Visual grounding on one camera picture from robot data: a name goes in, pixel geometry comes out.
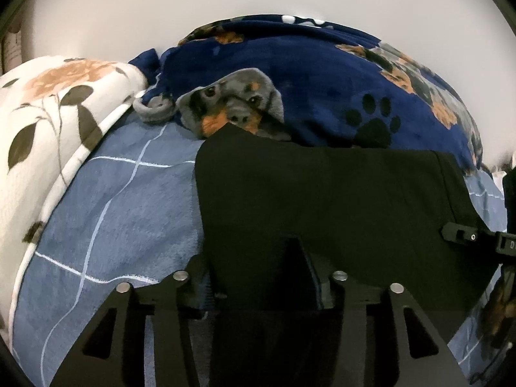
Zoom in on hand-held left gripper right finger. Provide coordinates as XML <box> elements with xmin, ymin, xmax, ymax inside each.
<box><xmin>282</xmin><ymin>237</ymin><xmax>471</xmax><ymax>387</ymax></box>

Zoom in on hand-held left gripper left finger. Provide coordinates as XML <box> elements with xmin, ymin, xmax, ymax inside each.
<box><xmin>49</xmin><ymin>255</ymin><xmax>216</xmax><ymax>387</ymax></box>

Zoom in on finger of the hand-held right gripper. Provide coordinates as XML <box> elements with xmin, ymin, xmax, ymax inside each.
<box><xmin>441</xmin><ymin>222</ymin><xmax>516</xmax><ymax>256</ymax></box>

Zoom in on black pants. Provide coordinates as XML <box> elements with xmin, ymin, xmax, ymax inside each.
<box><xmin>194</xmin><ymin>123</ymin><xmax>498</xmax><ymax>387</ymax></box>

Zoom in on blue checked bedsheet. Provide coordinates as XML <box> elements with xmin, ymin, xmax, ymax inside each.
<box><xmin>11</xmin><ymin>109</ymin><xmax>509</xmax><ymax>387</ymax></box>

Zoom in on navy dog print blanket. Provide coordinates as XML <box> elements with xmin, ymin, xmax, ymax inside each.
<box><xmin>128</xmin><ymin>14</ymin><xmax>490</xmax><ymax>172</ymax></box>

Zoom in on white floral pillow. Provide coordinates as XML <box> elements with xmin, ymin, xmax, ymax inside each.
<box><xmin>0</xmin><ymin>55</ymin><xmax>149</xmax><ymax>331</ymax></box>

